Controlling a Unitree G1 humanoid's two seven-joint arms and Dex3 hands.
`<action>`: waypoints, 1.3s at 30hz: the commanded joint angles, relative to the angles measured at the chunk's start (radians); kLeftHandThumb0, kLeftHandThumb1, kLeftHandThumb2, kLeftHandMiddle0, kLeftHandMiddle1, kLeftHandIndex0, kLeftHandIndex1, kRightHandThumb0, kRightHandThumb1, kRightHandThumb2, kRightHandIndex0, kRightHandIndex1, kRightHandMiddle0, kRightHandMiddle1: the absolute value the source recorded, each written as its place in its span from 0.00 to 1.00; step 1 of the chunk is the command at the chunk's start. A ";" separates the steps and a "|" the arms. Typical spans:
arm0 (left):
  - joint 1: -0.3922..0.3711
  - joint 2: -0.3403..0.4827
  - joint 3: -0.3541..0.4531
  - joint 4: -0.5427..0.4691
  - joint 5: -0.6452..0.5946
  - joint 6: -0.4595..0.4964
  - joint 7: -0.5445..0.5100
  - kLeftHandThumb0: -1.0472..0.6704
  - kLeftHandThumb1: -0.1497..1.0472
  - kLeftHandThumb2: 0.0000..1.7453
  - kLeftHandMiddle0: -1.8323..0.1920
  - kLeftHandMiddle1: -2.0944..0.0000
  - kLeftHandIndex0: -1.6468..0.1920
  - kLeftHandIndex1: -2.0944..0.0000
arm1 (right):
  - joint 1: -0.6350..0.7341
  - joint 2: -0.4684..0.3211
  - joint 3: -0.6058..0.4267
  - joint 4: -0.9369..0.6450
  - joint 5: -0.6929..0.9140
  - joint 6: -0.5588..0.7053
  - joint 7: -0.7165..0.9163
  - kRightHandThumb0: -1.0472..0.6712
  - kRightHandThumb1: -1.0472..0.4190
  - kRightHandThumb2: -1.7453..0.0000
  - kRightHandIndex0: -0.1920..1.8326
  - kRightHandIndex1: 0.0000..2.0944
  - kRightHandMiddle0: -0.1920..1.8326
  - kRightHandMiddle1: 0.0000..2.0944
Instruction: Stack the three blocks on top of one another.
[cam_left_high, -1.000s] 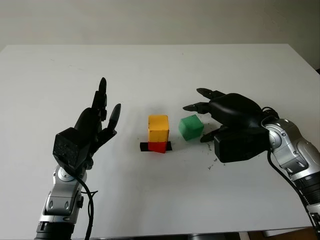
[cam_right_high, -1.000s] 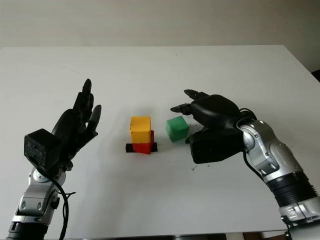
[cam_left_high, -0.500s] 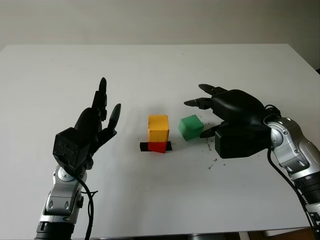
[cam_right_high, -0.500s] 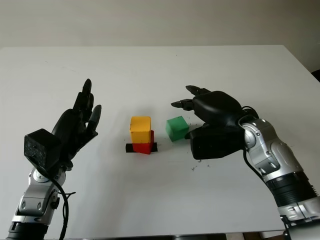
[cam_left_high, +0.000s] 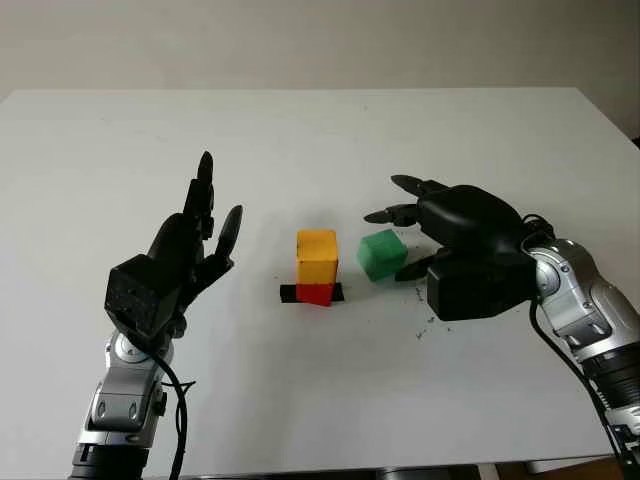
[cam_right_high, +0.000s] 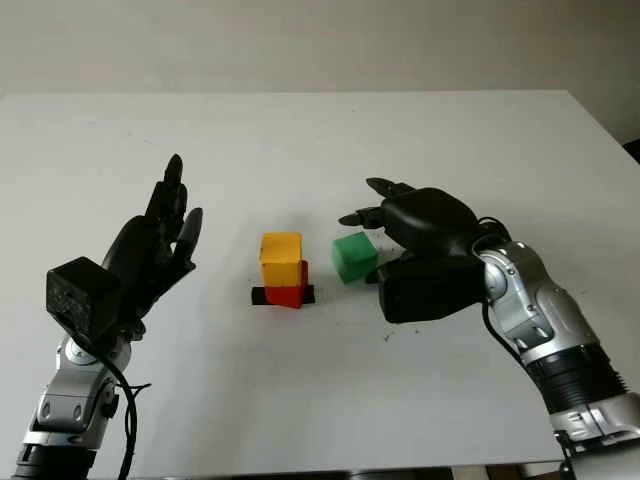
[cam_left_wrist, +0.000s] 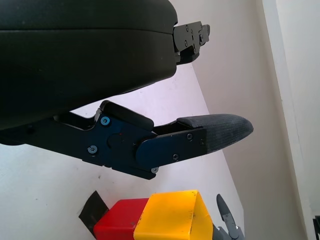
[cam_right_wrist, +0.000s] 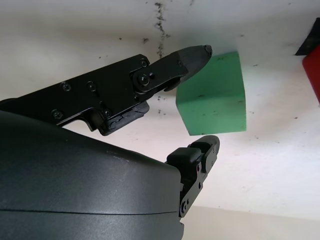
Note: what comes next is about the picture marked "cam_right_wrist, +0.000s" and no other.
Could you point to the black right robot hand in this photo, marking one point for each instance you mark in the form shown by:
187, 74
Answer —
75, 180

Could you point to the green block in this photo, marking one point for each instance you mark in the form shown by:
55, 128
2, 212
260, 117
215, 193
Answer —
215, 100

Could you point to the red block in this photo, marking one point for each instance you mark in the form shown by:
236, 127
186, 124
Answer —
313, 72

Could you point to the black tape mark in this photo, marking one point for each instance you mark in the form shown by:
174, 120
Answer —
312, 42

